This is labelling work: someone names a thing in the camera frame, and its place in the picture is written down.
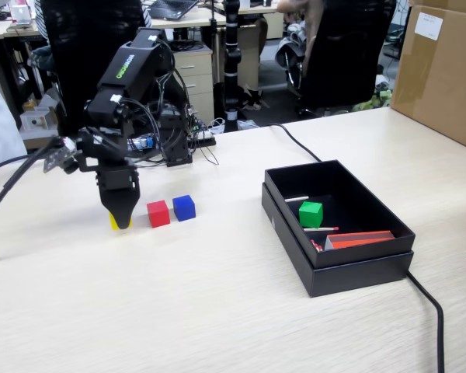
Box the thick black power cable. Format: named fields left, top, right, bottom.
left=266, top=123, right=447, bottom=373

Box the small white product box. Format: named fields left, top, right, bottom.
left=19, top=108, right=59, bottom=141

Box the beige drawer cabinet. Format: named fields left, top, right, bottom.
left=166, top=41, right=214, bottom=125

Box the black controller board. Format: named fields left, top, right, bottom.
left=126, top=130, right=217, bottom=159

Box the blue cube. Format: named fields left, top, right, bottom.
left=172, top=194, right=196, bottom=222

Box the white shipping label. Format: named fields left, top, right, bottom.
left=415, top=11, right=443, bottom=41

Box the dark laptop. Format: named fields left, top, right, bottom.
left=146, top=0, right=200, bottom=21

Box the black office chair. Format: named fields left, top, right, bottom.
left=40, top=0, right=151, bottom=137
left=285, top=0, right=397, bottom=120

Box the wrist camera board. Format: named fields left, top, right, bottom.
left=42, top=136, right=82, bottom=175

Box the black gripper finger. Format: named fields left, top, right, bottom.
left=99, top=188, right=141, bottom=231

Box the orange matchbox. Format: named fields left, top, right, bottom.
left=324, top=230, right=396, bottom=252

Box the yellow cube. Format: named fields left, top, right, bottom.
left=109, top=211, right=134, bottom=231

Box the large brown cardboard box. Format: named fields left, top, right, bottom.
left=389, top=0, right=466, bottom=155

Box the thin black wire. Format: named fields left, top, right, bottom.
left=200, top=145, right=220, bottom=167

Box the black open box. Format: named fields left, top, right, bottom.
left=260, top=182, right=415, bottom=299

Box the white garment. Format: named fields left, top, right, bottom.
left=0, top=64, right=28, bottom=168

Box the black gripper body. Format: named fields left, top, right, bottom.
left=95, top=165, right=140, bottom=194

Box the red cube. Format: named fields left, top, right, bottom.
left=146, top=200, right=172, bottom=228

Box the black pole with white rings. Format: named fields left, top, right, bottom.
left=221, top=0, right=242, bottom=122

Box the black camera cable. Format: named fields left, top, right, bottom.
left=0, top=135, right=63, bottom=225

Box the black cardboard box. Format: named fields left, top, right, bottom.
left=263, top=158, right=417, bottom=270

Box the green cube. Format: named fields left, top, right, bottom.
left=297, top=200, right=324, bottom=229

